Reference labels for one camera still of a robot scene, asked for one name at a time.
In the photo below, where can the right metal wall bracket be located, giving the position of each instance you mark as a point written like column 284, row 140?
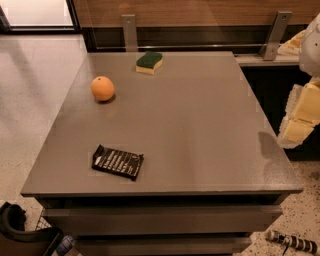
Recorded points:
column 268, row 52

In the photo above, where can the black chair part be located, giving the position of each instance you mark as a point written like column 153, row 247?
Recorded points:
column 16, row 241

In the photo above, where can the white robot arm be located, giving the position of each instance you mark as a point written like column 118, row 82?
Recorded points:
column 309, row 54

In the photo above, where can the green and yellow sponge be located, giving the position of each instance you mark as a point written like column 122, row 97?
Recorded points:
column 149, row 63

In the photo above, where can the grey drawer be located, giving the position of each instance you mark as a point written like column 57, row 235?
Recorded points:
column 163, row 220
column 163, row 246

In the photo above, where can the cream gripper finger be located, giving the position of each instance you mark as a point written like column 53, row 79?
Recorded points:
column 302, row 114
column 292, row 46

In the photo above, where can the metal wall bracket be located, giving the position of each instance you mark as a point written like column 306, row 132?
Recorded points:
column 130, row 32
column 268, row 52

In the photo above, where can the left metal wall bracket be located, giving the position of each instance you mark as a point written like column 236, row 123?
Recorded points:
column 130, row 32

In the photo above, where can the black rxbar chocolate wrapper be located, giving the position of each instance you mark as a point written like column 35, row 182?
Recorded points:
column 117, row 162

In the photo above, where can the orange fruit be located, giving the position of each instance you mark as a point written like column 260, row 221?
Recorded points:
column 102, row 88

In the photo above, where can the blue object on floor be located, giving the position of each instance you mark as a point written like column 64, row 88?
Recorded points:
column 65, row 245

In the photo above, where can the upper grey drawer front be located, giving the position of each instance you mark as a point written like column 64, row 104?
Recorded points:
column 163, row 220

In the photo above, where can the lower grey drawer front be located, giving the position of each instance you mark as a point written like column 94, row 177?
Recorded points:
column 163, row 246

